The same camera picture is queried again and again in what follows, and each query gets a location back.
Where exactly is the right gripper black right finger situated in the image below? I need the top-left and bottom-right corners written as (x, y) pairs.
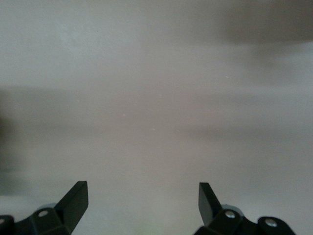
top-left (194, 182), bottom-right (297, 235)

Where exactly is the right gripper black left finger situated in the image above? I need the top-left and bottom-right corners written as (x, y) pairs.
top-left (0, 181), bottom-right (89, 235)

